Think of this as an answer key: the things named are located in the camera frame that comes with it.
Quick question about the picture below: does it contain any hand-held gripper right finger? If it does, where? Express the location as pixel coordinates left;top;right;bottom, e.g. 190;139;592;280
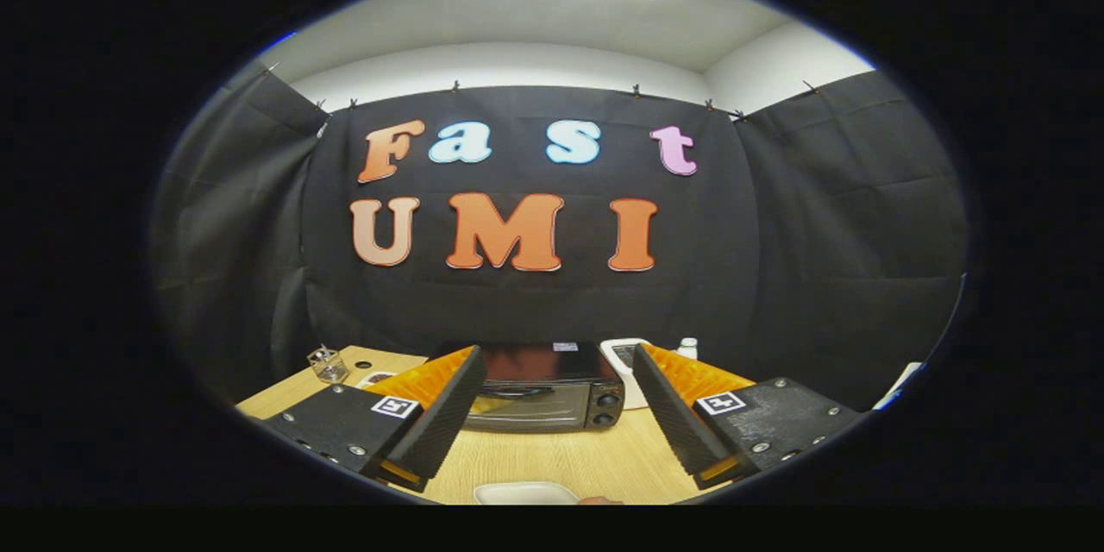
632;342;863;491

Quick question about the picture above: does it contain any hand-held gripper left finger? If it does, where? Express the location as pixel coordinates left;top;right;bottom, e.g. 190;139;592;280
259;345;488;492

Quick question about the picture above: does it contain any black toaster oven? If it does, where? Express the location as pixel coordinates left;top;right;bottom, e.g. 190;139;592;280
429;342;626;434

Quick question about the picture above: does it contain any white box appliance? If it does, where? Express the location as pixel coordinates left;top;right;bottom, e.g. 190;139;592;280
599;338;652;411

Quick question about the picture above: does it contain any white plate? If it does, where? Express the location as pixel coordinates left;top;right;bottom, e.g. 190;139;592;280
473;481;580;505

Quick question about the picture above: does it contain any row of small cloth clips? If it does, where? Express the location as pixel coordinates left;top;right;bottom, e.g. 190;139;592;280
267;60;820;117

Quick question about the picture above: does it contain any metal wire holder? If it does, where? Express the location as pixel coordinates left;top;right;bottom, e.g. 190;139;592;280
307;346;350;385

